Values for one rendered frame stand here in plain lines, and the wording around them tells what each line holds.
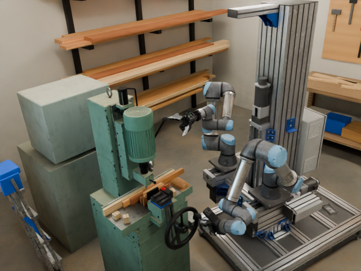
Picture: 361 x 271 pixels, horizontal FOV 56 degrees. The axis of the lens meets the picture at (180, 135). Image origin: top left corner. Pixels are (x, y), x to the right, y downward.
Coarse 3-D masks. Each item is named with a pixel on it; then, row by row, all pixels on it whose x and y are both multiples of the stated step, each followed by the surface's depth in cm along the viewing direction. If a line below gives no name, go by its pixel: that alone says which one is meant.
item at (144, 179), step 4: (136, 168) 226; (136, 172) 222; (140, 172) 222; (148, 172) 222; (136, 176) 224; (140, 176) 220; (144, 176) 217; (148, 176) 218; (152, 176) 220; (136, 180) 226; (140, 180) 222; (144, 180) 218; (148, 180) 219; (152, 180) 222; (144, 184) 220; (148, 184) 220
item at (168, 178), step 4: (180, 168) 247; (176, 172) 243; (180, 172) 246; (168, 176) 239; (172, 176) 242; (176, 176) 244; (160, 180) 235; (164, 180) 237; (168, 180) 239; (152, 184) 231; (132, 196) 221; (124, 200) 218; (128, 200) 218; (124, 204) 216; (128, 204) 219
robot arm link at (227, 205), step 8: (248, 144) 194; (248, 152) 193; (240, 160) 198; (248, 160) 194; (240, 168) 196; (248, 168) 196; (240, 176) 196; (232, 184) 198; (240, 184) 197; (232, 192) 198; (240, 192) 198; (224, 200) 202; (232, 200) 198; (224, 208) 200; (232, 208) 196
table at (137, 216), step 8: (176, 192) 229; (184, 192) 231; (120, 208) 217; (128, 208) 217; (136, 208) 216; (144, 208) 216; (104, 216) 211; (136, 216) 209; (144, 216) 209; (152, 216) 213; (112, 224) 206; (120, 224) 204; (128, 224) 203; (136, 224) 207; (160, 224) 208; (120, 232) 201; (128, 232) 204
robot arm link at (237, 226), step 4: (228, 220) 191; (232, 220) 189; (236, 220) 187; (240, 220) 187; (224, 224) 190; (228, 224) 188; (232, 224) 185; (236, 224) 183; (240, 224) 183; (244, 224) 185; (224, 228) 190; (228, 228) 187; (232, 228) 184; (236, 228) 182; (240, 228) 183; (244, 228) 185; (228, 232) 188; (232, 232) 185; (236, 232) 182; (240, 232) 183; (244, 232) 184
